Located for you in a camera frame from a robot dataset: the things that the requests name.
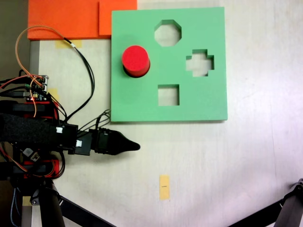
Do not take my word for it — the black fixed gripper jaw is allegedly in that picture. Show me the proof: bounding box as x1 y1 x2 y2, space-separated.
109 129 141 156

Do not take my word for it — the red cylinder block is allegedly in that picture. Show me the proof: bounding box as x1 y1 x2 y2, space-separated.
121 45 151 78

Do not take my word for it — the green shape-hole board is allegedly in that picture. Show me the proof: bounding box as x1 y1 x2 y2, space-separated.
110 6 228 123

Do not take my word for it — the large orange foam block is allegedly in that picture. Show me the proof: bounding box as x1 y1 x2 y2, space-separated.
27 0 112 40

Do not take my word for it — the yellow masking tape piece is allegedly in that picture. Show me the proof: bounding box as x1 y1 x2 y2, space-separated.
159 175 171 201
48 88 60 102
54 39 82 50

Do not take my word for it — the smooth black tripod leg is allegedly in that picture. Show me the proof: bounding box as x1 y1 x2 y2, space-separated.
29 182 117 227

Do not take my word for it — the circuit board with connectors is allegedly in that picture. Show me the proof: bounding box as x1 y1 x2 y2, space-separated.
24 74 50 102

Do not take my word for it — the black table clamp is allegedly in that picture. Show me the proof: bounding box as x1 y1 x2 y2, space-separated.
0 164 47 181
0 100 50 115

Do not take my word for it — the notched black tripod leg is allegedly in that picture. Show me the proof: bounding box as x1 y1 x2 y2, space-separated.
227 178 303 227

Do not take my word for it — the black servo cable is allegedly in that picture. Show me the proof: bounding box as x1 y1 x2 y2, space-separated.
63 37 96 125

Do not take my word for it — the black usb cable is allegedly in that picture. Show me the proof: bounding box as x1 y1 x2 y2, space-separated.
0 90 31 98

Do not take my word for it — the red power wire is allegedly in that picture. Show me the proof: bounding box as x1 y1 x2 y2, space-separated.
0 75 43 89

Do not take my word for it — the blue braided cable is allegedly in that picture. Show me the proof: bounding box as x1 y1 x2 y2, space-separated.
10 186 23 227

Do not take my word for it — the thin orange wire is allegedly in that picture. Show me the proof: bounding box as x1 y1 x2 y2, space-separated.
15 25 73 118

